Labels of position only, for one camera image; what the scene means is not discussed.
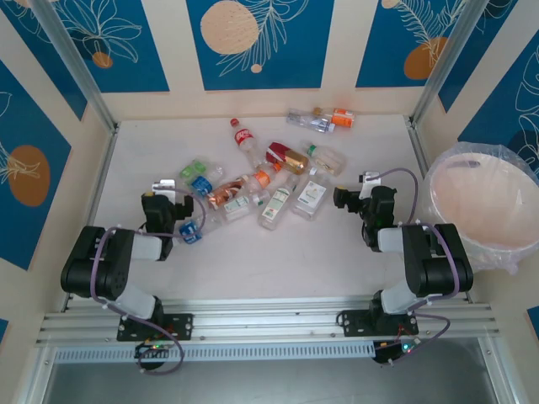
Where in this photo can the green label clear bottle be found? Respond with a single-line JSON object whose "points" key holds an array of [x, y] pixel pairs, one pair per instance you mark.
{"points": [[191, 170]]}

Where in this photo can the copper label clear bottle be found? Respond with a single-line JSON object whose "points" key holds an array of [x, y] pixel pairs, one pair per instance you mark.
{"points": [[223, 195]]}

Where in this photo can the green cap clear bottle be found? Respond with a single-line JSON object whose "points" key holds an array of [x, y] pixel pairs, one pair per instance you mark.
{"points": [[326, 159]]}

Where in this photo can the white green label bottle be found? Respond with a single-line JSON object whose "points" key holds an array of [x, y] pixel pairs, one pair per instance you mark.
{"points": [[275, 206], [238, 206]]}

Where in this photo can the orange cap clear bottle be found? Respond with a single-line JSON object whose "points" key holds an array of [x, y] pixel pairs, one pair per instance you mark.
{"points": [[262, 177]]}

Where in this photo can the red label cola bottle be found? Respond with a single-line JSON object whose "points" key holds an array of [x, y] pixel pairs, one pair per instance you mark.
{"points": [[244, 139]]}

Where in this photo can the white plastic bin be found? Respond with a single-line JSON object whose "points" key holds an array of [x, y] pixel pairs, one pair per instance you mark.
{"points": [[501, 263]]}

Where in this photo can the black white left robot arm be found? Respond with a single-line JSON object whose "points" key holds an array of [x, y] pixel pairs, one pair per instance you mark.
{"points": [[105, 269]]}

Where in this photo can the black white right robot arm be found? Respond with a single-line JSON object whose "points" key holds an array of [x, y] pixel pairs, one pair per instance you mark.
{"points": [[438, 269]]}

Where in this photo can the orange label plastic bottle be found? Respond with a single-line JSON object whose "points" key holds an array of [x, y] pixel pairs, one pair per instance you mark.
{"points": [[343, 120]]}

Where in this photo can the clear bottle grey blue label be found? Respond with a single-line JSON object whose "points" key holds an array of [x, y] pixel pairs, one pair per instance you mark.
{"points": [[307, 120]]}

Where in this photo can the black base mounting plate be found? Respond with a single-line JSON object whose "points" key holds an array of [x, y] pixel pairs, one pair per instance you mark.
{"points": [[353, 324], [181, 326]]}

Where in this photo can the small controller board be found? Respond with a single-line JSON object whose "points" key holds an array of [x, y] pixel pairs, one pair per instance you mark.
{"points": [[391, 351], [151, 350]]}

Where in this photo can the grey metal panel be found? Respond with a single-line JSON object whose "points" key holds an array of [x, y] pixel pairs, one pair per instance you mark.
{"points": [[273, 385]]}

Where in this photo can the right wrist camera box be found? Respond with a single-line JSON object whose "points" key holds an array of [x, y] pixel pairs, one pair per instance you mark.
{"points": [[372, 177]]}

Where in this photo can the aluminium table edge rail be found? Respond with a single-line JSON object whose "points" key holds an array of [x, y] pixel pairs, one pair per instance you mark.
{"points": [[417, 139], [100, 177]]}

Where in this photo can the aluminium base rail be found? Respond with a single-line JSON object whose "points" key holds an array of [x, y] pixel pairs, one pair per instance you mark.
{"points": [[273, 320]]}

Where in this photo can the aluminium frame post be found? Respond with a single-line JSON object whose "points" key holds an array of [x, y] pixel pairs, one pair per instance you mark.
{"points": [[451, 54], [35, 379], [499, 374], [70, 54]]}

